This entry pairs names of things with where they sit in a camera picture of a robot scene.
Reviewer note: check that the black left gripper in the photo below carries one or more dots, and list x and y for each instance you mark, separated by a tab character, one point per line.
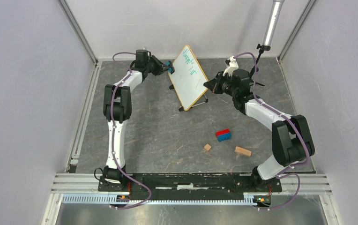
160	70

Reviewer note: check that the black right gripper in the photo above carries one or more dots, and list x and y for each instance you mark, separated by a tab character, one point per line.
211	85

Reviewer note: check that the blue whiteboard eraser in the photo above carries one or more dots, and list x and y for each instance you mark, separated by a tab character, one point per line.
170	67

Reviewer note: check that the small wood-framed whiteboard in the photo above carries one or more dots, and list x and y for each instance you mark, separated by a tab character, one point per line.
188	78

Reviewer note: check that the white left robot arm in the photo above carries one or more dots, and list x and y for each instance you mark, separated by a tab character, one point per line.
117	107

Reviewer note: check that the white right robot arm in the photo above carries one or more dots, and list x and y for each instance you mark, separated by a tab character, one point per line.
292	142

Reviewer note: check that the red and blue toy brick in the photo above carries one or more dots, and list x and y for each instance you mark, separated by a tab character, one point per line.
223	135

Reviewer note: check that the small wooden cube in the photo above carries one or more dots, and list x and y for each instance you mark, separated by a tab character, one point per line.
207	147

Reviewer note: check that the black tripod stand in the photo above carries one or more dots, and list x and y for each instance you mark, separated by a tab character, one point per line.
262	49

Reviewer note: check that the long wooden block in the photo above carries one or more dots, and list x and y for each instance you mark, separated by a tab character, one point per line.
243	151

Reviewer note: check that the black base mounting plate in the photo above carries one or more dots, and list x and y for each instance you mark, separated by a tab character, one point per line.
191	186

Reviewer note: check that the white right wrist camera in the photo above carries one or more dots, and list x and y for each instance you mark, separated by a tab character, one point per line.
231	66

